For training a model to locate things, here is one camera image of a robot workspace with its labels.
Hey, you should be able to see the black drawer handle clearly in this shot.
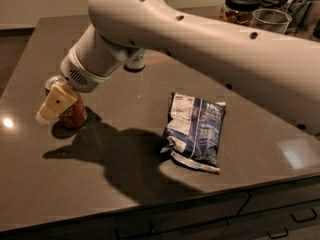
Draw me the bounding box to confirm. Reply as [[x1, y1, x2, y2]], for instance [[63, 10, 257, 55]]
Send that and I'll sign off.
[[267, 228, 289, 240], [115, 221, 154, 240], [290, 208, 318, 223]]

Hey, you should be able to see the black drawer handle right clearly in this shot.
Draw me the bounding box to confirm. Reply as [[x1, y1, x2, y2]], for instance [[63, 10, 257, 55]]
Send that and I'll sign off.
[[290, 208, 318, 223]]

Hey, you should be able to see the white green soda can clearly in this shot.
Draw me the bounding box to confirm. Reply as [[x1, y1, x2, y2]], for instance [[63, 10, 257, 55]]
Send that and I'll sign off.
[[124, 49, 145, 72]]

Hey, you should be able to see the clear plastic cup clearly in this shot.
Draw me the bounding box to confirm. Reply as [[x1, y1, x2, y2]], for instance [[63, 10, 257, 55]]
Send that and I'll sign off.
[[250, 8, 292, 34]]

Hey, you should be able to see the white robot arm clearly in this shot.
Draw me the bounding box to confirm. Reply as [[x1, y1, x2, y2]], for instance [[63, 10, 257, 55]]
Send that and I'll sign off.
[[60, 0, 320, 136]]

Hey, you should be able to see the blue chip bag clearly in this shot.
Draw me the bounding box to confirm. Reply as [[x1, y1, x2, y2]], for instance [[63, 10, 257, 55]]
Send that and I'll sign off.
[[161, 93, 226, 173]]

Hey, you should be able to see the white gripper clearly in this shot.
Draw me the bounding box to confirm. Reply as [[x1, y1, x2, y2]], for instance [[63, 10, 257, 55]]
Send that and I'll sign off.
[[36, 47, 108, 124]]

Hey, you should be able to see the black drawer handle left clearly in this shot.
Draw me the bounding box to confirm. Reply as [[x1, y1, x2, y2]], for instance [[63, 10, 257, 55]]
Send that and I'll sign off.
[[115, 221, 154, 240]]

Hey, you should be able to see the red coke can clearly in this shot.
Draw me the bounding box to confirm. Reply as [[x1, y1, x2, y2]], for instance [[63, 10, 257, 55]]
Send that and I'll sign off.
[[45, 75, 87, 129]]

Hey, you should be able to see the black drawer handle lower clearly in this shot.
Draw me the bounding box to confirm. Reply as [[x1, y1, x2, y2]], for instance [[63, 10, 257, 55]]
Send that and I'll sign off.
[[267, 228, 289, 240]]

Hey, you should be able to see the glass jar black lid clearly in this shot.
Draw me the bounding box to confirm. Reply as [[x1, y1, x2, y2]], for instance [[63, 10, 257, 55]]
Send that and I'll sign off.
[[219, 0, 261, 26]]

